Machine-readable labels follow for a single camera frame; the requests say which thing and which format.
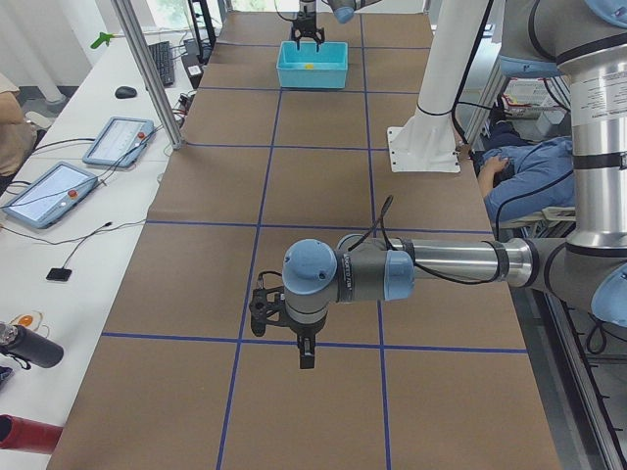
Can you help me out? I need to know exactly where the white camera stand pedestal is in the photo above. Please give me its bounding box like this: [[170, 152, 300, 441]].
[[387, 0, 492, 173]]

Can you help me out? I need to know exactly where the far teach pendant tablet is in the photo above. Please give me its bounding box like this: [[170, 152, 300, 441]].
[[82, 117, 156, 168]]

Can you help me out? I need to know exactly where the black computer mouse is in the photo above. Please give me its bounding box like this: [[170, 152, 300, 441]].
[[115, 86, 137, 100]]

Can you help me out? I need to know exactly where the near teach pendant tablet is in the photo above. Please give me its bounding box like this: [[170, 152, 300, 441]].
[[2, 162, 98, 229]]

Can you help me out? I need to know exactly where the red cylinder bottle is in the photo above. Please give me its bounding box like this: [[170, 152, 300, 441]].
[[1, 414, 64, 454]]

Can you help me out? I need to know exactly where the black keyboard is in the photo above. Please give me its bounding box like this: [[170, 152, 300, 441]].
[[148, 41, 175, 87]]

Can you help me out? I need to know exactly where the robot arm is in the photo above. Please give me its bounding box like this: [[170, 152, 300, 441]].
[[290, 0, 379, 49], [250, 1, 626, 369]]

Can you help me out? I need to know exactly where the small black usb box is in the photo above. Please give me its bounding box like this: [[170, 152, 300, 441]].
[[46, 267, 72, 282]]

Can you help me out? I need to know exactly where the aluminium frame post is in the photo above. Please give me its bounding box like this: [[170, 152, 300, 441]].
[[112, 0, 183, 150]]

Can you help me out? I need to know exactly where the teach pendant tablet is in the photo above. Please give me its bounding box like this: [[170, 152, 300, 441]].
[[82, 117, 156, 168], [2, 162, 98, 229]]

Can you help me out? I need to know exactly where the person at desk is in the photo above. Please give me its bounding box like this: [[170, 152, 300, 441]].
[[0, 74, 38, 193]]

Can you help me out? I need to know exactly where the black water bottle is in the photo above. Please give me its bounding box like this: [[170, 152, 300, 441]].
[[1, 322, 64, 369]]

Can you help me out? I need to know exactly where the light blue plastic bin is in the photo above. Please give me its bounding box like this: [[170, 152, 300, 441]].
[[276, 41, 349, 89]]

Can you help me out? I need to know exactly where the seated person blue shirt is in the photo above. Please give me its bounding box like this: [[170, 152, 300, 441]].
[[478, 117, 575, 223]]

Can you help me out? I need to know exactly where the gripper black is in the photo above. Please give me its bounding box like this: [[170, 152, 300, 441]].
[[289, 320, 326, 369], [290, 0, 324, 52]]

